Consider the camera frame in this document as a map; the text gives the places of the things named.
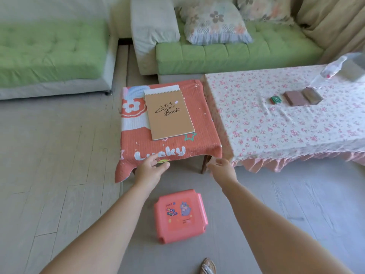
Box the person's right hand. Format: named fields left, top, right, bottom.
left=206, top=157, right=239, bottom=189

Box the person's left hand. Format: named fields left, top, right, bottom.
left=134, top=153, right=171, bottom=192

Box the orange cartoon tablecloth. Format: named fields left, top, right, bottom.
left=115, top=80, right=223, bottom=183

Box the brown spiral sketchbook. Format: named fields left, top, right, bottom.
left=144, top=84, right=196, bottom=141

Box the pink plastic stool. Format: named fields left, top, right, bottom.
left=154, top=188, right=209, bottom=244

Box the small brown notebook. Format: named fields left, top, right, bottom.
left=283, top=90, right=308, bottom=107

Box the small wooden box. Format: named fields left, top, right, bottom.
left=302, top=87, right=324, bottom=105

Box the clear water bottle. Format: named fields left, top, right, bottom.
left=309, top=55, right=348, bottom=89

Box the frilled pastel flower cushion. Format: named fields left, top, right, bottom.
left=179, top=1, right=254, bottom=45

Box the person's right forearm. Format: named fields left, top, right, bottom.
left=221, top=179, right=354, bottom=274

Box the person's left forearm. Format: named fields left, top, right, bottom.
left=40, top=182, right=156, bottom=274

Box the person's sandal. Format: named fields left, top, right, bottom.
left=199, top=257, right=217, bottom=274

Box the floral pink-frilled tablecloth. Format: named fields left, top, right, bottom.
left=204, top=64, right=365, bottom=173

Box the green cushioned white sofa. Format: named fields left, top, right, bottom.
left=130, top=0, right=325, bottom=84

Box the green seated side sofa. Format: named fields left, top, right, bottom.
left=0, top=19, right=119, bottom=100

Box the small white storage bin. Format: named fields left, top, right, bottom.
left=339, top=53, right=365, bottom=82

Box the brown flower print cushion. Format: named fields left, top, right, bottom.
left=236, top=0, right=294, bottom=23

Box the beige patterned curtain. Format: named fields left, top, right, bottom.
left=295, top=0, right=365, bottom=65

